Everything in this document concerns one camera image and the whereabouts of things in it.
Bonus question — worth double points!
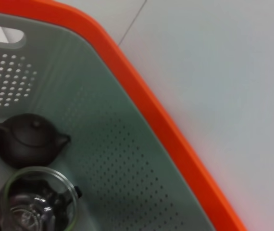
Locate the glass teacup black holder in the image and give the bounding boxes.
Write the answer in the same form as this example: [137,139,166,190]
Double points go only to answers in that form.
[0,165,83,231]

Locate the black teapot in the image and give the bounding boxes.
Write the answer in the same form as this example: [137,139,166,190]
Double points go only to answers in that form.
[0,113,71,169]

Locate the orange bin carry handle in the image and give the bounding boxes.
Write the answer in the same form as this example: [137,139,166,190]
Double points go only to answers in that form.
[0,0,248,231]

